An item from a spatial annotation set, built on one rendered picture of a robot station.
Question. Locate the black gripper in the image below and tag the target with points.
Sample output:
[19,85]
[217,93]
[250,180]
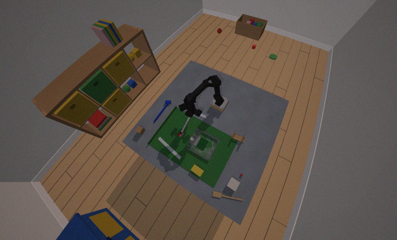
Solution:
[195,111]

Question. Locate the brown wooden plank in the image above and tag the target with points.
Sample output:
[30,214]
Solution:
[218,194]

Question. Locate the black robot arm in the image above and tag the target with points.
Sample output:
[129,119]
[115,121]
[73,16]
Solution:
[190,98]

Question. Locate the blue golf putter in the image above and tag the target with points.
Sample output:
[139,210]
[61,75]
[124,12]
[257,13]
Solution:
[166,102]

